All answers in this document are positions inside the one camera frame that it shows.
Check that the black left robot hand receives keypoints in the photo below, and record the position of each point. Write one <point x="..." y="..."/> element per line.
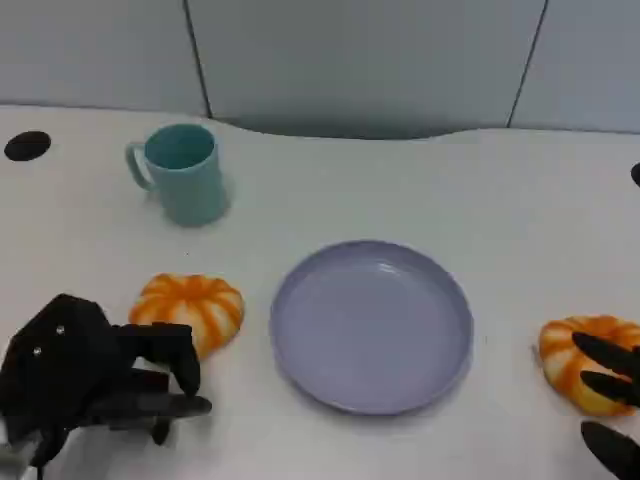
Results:
<point x="160" y="350"/>

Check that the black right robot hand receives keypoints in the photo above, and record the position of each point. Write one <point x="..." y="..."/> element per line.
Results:
<point x="617" y="357"/>

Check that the orange white toy bread roll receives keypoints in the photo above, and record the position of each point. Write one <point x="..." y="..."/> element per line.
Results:
<point x="565" y="350"/>
<point x="187" y="300"/>

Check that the pale green mug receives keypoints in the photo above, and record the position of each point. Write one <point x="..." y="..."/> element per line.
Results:
<point x="192" y="190"/>

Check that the black round table grommet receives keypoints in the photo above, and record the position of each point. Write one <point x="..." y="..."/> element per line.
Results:
<point x="636" y="175"/>
<point x="27" y="146"/>

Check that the lilac plate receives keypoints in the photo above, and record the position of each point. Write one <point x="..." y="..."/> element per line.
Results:
<point x="372" y="330"/>

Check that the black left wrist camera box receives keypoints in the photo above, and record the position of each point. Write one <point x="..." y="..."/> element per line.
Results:
<point x="55" y="365"/>

